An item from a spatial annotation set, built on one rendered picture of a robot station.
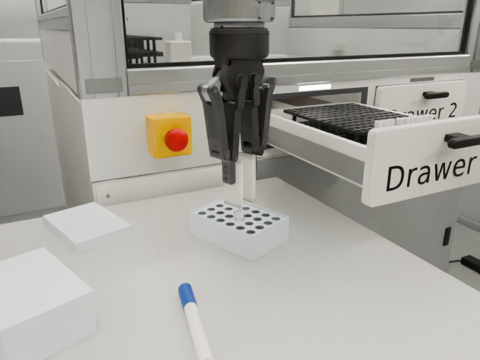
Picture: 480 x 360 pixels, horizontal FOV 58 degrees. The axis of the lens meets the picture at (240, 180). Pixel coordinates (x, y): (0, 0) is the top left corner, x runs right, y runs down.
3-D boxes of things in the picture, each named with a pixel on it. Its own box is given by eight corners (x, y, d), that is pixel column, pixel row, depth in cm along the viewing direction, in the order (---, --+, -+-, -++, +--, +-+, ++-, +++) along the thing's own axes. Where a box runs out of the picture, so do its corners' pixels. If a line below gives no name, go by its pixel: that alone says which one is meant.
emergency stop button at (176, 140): (190, 151, 74) (189, 128, 73) (168, 153, 73) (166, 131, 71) (184, 147, 77) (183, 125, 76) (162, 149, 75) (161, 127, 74)
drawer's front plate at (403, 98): (461, 123, 113) (468, 80, 109) (376, 135, 101) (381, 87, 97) (455, 122, 114) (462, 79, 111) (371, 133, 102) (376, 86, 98)
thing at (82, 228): (133, 234, 66) (131, 224, 65) (76, 253, 60) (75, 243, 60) (96, 209, 74) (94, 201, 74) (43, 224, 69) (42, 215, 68)
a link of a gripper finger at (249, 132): (230, 73, 57) (237, 71, 58) (237, 151, 62) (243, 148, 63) (253, 75, 55) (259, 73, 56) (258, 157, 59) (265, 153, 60)
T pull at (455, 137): (488, 143, 62) (490, 134, 62) (453, 150, 59) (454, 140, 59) (466, 138, 65) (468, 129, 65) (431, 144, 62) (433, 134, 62)
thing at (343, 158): (486, 167, 73) (493, 132, 71) (369, 192, 62) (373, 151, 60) (336, 123, 107) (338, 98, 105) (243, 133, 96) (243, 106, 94)
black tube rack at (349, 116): (431, 156, 78) (436, 121, 76) (354, 171, 70) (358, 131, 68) (349, 131, 97) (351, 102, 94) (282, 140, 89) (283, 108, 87)
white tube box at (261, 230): (288, 239, 64) (289, 216, 63) (252, 261, 58) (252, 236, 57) (227, 216, 72) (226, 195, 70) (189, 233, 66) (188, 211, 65)
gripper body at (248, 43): (239, 25, 48) (239, 108, 51) (283, 25, 54) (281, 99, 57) (193, 26, 53) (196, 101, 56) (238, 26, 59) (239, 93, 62)
